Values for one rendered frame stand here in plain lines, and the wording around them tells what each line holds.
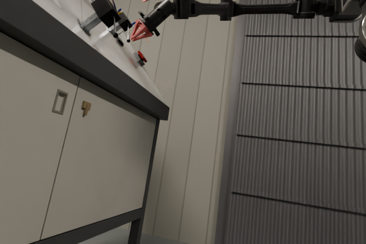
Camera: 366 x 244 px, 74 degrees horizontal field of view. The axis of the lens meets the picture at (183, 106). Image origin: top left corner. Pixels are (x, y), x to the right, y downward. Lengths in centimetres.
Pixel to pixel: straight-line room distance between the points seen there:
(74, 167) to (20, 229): 17
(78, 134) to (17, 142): 17
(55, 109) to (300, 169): 180
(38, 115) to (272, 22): 214
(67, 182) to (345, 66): 214
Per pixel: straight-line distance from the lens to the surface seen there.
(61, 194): 71
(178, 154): 218
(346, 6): 136
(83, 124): 71
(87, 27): 74
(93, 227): 86
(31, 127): 60
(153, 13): 99
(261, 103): 214
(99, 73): 69
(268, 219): 209
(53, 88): 63
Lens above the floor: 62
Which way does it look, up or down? 13 degrees up
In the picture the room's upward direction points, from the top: 8 degrees clockwise
